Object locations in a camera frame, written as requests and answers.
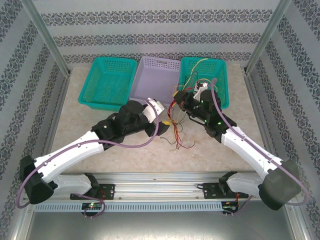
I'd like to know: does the aluminium side rail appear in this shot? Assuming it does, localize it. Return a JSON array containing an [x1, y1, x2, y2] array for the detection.
[[244, 72, 285, 166], [37, 73, 73, 176]]

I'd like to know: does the aluminium frame post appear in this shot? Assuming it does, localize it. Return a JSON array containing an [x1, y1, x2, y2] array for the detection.
[[21, 0, 73, 76], [244, 0, 293, 75]]

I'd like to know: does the teal plastic basket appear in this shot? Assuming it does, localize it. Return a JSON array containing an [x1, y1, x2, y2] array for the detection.
[[178, 56, 231, 110], [77, 56, 138, 112]]

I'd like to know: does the grey metal front panel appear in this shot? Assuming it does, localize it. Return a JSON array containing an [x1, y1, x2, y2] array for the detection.
[[24, 211, 307, 240]]

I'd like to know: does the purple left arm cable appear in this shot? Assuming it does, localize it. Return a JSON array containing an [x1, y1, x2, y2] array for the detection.
[[15, 99, 161, 219]]

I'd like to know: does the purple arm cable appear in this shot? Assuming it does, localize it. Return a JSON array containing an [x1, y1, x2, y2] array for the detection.
[[15, 99, 161, 219], [211, 77, 311, 218]]

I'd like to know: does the lavender plastic basket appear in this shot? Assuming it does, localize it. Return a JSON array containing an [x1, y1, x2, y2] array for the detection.
[[129, 55, 182, 106]]

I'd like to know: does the thin yellow wire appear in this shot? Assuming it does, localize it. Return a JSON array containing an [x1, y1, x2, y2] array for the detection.
[[187, 57, 209, 77]]

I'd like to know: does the thin red wire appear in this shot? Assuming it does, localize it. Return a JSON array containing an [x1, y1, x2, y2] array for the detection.
[[168, 98, 185, 152]]

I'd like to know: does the white slotted cable duct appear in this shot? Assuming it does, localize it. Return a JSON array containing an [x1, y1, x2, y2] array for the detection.
[[33, 201, 223, 213]]

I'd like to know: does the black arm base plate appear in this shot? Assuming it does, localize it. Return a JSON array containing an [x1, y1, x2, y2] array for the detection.
[[197, 182, 226, 200], [69, 183, 116, 201]]

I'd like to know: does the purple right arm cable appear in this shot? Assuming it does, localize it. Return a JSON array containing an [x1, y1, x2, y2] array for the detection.
[[211, 77, 311, 218]]

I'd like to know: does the small circuit board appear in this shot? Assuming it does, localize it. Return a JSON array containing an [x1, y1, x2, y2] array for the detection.
[[223, 201, 239, 213], [81, 202, 104, 211]]

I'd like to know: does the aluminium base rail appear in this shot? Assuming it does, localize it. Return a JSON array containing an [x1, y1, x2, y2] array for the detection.
[[22, 171, 262, 204]]

